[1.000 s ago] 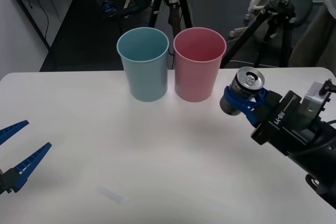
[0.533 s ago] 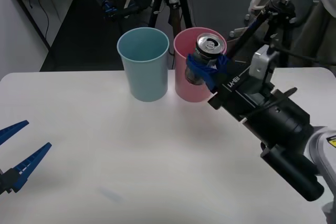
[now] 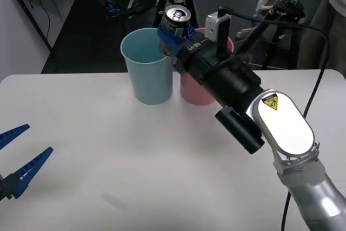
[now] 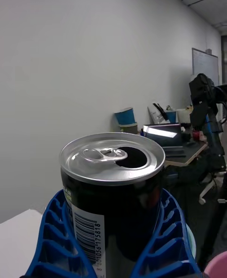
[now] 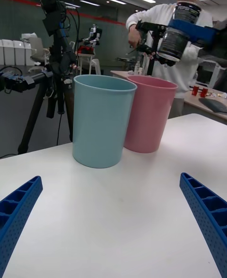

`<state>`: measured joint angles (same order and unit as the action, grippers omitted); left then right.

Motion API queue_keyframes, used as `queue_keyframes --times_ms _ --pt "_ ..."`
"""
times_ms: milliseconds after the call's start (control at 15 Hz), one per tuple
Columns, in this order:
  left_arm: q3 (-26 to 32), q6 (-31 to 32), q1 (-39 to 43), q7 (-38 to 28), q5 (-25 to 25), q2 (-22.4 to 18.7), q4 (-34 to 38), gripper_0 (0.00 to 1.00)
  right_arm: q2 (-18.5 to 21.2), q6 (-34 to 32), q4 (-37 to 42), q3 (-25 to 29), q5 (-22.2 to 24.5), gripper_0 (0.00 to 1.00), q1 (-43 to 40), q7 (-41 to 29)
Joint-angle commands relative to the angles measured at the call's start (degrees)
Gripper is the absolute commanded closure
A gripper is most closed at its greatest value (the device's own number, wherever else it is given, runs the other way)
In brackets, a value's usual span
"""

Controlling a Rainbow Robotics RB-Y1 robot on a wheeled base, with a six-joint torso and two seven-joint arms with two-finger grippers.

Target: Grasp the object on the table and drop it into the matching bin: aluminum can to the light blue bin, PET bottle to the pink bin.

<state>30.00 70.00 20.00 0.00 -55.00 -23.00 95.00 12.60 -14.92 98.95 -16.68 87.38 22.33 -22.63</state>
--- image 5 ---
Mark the black tripod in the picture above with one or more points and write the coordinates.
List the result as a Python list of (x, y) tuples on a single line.
[(59, 69)]

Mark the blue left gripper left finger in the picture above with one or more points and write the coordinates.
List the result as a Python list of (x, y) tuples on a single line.
[(14, 216)]

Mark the black drink can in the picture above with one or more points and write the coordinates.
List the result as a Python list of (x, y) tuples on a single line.
[(178, 34)]

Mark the pale wooden desk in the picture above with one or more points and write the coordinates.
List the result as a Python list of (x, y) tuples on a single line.
[(201, 107)]

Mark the black handheld rig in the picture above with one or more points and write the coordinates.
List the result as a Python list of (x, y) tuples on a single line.
[(151, 46)]

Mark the person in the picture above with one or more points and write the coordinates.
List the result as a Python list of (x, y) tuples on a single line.
[(165, 12)]

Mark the grey office chair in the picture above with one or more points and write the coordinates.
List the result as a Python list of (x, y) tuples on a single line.
[(37, 48)]

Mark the white plastic chair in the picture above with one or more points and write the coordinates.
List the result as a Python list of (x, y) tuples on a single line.
[(88, 62)]

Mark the person's hand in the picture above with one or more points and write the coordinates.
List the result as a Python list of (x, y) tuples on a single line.
[(134, 37)]

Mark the pale blue plastic bin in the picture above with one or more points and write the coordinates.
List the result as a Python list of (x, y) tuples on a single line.
[(99, 121)]

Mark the dark keyboard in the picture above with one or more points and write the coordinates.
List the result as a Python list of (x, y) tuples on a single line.
[(214, 105)]

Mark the black boom bar with clamp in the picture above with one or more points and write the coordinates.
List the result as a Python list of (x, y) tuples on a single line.
[(16, 81)]

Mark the pink plastic bin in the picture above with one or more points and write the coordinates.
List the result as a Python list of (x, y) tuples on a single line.
[(151, 117)]

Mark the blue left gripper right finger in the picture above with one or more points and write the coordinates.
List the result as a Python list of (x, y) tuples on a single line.
[(208, 214)]

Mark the black camera on tripod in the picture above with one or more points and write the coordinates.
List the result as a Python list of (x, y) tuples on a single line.
[(52, 8)]

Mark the red can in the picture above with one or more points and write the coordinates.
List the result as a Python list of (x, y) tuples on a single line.
[(195, 90), (203, 92)]

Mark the small white humanoid robot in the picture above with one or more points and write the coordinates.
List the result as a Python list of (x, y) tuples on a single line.
[(94, 35)]

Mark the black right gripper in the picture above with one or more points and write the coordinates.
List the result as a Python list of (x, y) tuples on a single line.
[(220, 40)]

